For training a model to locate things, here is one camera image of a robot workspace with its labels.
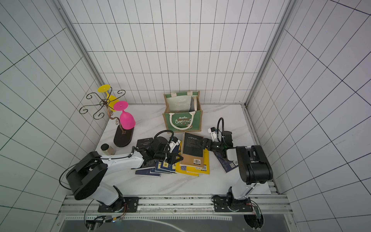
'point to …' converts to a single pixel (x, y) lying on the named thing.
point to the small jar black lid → (107, 149)
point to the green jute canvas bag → (182, 112)
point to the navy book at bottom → (147, 172)
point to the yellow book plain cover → (206, 160)
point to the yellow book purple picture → (190, 170)
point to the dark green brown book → (193, 154)
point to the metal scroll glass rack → (122, 137)
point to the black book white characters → (141, 143)
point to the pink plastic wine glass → (127, 121)
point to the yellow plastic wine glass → (111, 99)
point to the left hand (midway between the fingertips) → (179, 161)
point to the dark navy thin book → (226, 165)
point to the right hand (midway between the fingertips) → (200, 140)
